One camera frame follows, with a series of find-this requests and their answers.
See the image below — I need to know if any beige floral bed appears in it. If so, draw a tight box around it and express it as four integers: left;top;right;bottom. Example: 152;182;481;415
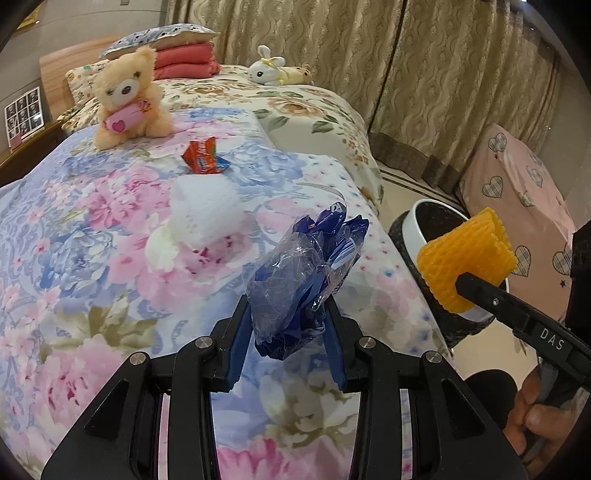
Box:
60;62;384;217

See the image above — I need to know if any blue plastic wrapper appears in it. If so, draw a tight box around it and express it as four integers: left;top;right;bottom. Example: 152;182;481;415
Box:
246;200;370;361

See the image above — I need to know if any orange foam fruit net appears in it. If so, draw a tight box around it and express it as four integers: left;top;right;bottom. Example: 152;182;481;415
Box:
417;208;518;315

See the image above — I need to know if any black bin with white rim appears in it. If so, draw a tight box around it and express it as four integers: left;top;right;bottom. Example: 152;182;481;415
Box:
388;198;513;347

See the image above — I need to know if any pink blue floral quilt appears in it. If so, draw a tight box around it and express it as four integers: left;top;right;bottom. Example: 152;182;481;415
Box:
0;108;455;480

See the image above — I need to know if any black white photo sheet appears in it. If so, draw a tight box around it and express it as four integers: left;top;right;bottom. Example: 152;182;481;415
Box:
4;88;44;148

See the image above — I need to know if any tan teddy bear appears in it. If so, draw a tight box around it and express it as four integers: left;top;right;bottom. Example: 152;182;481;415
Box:
93;45;174;151

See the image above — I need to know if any beige patterned curtain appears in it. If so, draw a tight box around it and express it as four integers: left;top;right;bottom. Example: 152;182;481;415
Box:
369;0;561;171
166;0;407;134

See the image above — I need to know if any person's right hand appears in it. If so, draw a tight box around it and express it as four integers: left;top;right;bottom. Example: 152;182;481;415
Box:
503;364;591;460

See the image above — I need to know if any pink heart print cover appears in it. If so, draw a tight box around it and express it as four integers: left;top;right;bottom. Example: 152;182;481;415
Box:
455;122;578;305

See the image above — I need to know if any red folded blanket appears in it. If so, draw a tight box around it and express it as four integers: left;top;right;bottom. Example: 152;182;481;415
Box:
152;42;221;81

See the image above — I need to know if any red orange candy wrapper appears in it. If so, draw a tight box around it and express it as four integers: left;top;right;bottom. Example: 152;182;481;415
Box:
181;136;232;176

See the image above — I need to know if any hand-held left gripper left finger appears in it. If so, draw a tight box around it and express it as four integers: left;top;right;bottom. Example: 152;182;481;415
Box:
41;295;254;480

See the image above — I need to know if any blue white patterned pillow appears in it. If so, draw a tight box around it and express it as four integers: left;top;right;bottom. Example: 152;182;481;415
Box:
100;25;220;61

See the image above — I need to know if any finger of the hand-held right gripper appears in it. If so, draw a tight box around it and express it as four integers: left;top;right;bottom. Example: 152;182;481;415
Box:
455;273;532;330

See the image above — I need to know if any white foam fruit net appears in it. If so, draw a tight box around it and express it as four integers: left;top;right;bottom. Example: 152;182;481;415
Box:
145;178;243;264

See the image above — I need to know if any wooden headboard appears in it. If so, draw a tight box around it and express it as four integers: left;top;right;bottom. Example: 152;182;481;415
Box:
0;34;139;185

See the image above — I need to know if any white rabbit plush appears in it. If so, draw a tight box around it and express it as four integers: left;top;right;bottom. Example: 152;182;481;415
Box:
248;45;315;87

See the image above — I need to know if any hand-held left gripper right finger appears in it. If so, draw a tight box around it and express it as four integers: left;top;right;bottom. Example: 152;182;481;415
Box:
323;298;529;480

